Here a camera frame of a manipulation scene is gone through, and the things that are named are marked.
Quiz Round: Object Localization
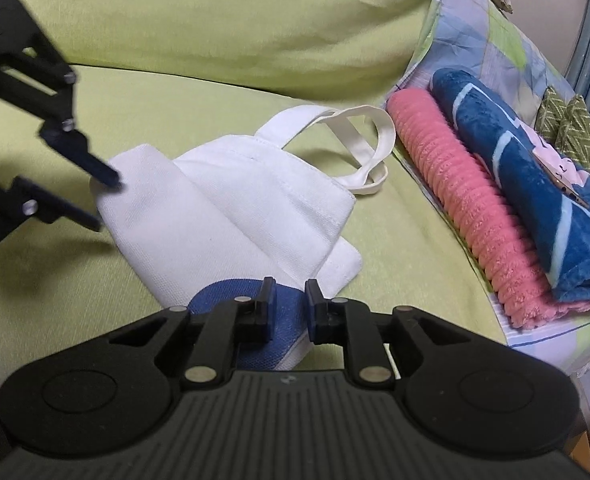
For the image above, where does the white canvas shopping bag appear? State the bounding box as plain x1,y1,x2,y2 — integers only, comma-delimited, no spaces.
90,104,397,372

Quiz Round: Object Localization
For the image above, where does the pink ribbed folded towel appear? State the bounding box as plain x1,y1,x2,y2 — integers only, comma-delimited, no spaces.
386,89,590,330

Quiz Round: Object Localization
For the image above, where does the blue patterned folded blanket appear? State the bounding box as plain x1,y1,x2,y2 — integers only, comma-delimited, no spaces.
429,68,590,302

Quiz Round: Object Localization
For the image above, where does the green zigzag pattern cushion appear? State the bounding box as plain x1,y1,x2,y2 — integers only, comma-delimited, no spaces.
534,87,590,172

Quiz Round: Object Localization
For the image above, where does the pastel patchwork quilt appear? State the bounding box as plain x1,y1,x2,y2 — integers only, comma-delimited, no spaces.
395,0,590,376

